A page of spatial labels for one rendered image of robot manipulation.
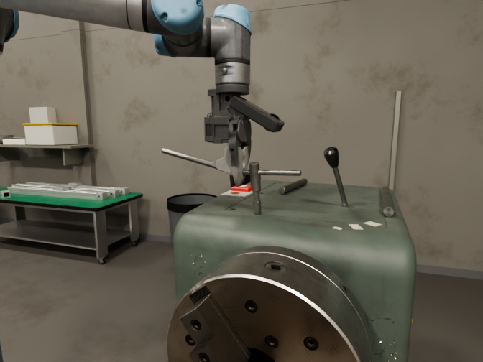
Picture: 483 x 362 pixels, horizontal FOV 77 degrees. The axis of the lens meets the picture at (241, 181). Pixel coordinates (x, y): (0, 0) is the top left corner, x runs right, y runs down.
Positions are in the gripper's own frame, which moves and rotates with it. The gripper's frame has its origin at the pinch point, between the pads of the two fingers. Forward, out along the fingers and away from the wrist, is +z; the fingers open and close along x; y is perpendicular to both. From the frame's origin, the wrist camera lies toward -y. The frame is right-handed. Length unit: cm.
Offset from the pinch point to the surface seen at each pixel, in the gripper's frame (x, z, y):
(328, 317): 23.8, 12.8, -22.1
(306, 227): 3.8, 7.5, -15.3
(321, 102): -274, -42, 23
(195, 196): -246, 66, 163
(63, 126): -212, -17, 334
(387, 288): 8.5, 14.9, -29.7
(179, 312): 23.9, 17.6, 0.7
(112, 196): -205, 65, 252
